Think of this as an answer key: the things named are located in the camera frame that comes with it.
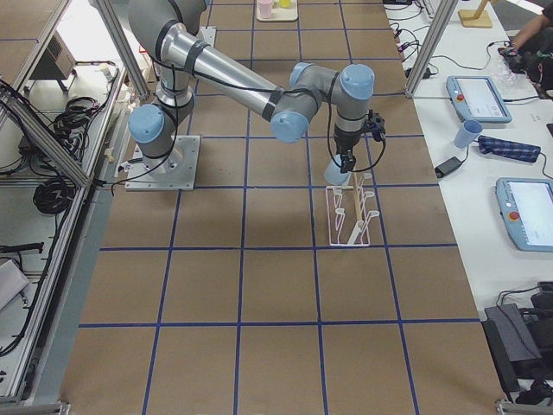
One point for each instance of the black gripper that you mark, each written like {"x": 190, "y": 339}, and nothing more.
{"x": 345, "y": 141}

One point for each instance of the light blue ikea cup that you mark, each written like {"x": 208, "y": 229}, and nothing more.
{"x": 334, "y": 176}

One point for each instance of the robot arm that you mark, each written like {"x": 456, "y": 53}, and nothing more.
{"x": 169, "y": 32}

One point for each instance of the blue cup on desk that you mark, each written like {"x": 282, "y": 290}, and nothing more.
{"x": 469, "y": 131}

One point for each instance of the pink cup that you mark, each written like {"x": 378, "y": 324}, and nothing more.
{"x": 264, "y": 8}

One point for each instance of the black power adapter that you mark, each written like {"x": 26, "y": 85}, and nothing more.
{"x": 447, "y": 167}

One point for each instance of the far teach pendant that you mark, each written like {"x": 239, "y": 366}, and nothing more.
{"x": 477, "y": 98}

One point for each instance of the teach pendant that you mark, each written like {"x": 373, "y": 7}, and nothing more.
{"x": 526, "y": 209}
{"x": 477, "y": 98}

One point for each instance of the blue plaid cloth pouch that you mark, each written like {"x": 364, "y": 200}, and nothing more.
{"x": 508, "y": 149}

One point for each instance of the cream plastic tray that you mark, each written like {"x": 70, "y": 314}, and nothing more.
{"x": 281, "y": 14}

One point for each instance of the near teach pendant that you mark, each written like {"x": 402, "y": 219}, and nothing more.
{"x": 526, "y": 209}

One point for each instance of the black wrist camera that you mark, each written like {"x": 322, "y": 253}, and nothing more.
{"x": 375, "y": 125}

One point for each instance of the white wire cup rack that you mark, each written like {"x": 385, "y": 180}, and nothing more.
{"x": 348, "y": 216}

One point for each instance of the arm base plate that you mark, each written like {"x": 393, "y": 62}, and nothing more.
{"x": 177, "y": 172}

